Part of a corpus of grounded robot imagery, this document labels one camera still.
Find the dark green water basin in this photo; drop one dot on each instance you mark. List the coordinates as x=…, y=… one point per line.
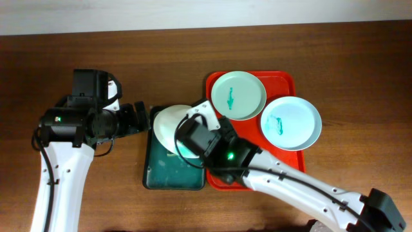
x=166, y=171

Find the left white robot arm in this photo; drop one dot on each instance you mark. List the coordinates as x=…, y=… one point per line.
x=67, y=137

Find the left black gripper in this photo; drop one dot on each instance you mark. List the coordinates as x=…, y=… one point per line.
x=127, y=111

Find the pale green plate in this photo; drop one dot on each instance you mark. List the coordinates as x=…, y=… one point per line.
x=238, y=95

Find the red plastic tray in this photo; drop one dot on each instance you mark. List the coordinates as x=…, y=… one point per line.
x=277, y=84

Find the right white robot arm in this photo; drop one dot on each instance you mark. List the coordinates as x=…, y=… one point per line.
x=233, y=159

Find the light blue plate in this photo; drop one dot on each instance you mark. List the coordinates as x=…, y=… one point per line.
x=291, y=123

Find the white plate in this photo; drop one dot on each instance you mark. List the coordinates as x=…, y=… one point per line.
x=165, y=123

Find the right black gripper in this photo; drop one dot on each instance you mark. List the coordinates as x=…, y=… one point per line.
x=228, y=125

